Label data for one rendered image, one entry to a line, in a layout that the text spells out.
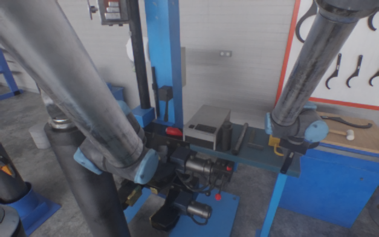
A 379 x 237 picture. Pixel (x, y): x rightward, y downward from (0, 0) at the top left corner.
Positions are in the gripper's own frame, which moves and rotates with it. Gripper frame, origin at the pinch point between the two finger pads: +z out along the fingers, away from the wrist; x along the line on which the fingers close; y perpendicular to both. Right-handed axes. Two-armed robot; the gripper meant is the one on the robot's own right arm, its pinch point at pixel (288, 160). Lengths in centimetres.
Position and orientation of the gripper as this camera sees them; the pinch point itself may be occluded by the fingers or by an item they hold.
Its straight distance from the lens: 118.1
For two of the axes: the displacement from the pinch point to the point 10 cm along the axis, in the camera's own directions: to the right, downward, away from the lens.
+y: -6.2, 3.9, -6.8
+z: 0.2, 8.7, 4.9
